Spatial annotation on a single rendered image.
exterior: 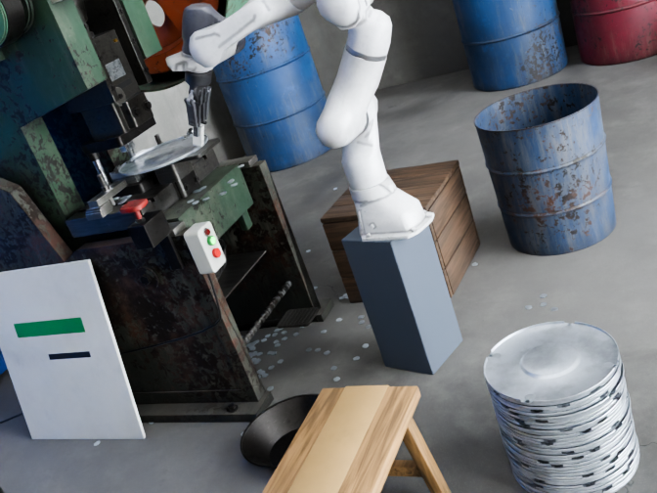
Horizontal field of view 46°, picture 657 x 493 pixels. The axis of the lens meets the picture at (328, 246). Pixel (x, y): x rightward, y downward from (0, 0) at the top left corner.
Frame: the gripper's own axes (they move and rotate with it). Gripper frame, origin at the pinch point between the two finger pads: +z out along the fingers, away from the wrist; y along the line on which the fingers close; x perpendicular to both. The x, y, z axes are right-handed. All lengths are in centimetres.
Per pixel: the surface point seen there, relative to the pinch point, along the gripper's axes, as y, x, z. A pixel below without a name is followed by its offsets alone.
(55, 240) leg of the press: -23, 38, 35
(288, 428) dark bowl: -37, -48, 67
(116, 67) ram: 1.5, 27.7, -14.9
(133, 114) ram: -4.1, 19.3, -3.5
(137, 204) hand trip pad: -34.4, 0.2, 6.8
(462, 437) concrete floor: -41, -97, 46
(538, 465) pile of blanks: -62, -114, 26
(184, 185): -3.2, 3.1, 16.3
